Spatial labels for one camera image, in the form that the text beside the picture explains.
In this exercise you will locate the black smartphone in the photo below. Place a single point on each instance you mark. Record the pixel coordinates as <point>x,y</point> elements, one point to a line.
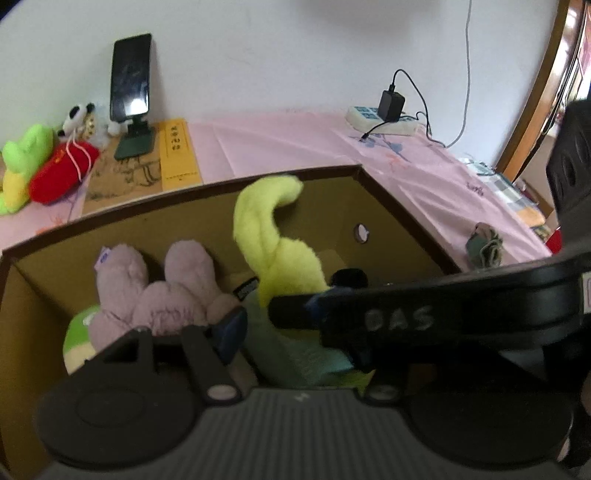
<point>131,76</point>

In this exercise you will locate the panda plush toy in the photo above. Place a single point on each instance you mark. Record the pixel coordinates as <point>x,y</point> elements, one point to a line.
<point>78,117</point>

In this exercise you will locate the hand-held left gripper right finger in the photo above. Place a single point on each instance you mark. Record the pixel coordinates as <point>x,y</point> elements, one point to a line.
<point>383,383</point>

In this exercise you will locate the black charger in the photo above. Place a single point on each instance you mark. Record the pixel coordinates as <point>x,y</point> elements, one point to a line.
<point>391,106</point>

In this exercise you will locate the white power strip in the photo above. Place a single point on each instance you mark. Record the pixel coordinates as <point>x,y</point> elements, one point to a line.
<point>360,115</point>

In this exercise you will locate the green frog plush toy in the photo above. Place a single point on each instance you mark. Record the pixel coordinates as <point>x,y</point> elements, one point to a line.
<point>23,166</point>
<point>76,337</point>

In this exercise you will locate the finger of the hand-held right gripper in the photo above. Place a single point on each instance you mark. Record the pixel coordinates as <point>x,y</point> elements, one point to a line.
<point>295,311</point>
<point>360,359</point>

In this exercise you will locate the yellow paper strip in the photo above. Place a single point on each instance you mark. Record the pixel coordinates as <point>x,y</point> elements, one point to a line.
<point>178,152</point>

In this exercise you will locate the mint green plush toy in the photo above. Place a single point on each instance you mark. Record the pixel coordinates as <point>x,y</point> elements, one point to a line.
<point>295,355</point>

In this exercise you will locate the brown cardboard box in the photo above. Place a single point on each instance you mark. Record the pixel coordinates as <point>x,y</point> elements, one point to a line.
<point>184,217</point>

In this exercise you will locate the striped bedding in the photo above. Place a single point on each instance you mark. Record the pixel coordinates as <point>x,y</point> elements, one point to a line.
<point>501,184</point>

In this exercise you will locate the red plush toy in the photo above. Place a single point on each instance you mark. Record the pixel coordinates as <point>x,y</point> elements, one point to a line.
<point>62,173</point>

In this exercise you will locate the wooden door frame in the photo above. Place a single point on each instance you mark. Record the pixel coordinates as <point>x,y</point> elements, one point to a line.
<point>535,92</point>

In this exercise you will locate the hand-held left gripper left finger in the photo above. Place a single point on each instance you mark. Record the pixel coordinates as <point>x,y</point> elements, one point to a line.
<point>231,332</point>

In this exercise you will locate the dark green phone stand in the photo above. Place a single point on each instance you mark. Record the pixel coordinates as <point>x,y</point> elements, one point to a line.
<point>134,141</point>

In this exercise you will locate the small white plush toy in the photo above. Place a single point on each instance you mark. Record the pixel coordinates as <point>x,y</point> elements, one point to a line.
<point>101,127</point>

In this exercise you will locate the yellow plush toy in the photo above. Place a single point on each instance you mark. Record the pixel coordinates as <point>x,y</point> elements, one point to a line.
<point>277,258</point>

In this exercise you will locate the black fuzzy plush toy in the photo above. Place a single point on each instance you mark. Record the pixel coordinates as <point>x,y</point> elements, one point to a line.
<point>348,278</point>

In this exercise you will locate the brown printed sheet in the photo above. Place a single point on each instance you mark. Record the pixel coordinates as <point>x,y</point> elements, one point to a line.
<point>124,177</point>

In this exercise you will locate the pink fluffy plush toy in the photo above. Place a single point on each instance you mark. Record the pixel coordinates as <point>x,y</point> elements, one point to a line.
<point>157,295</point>

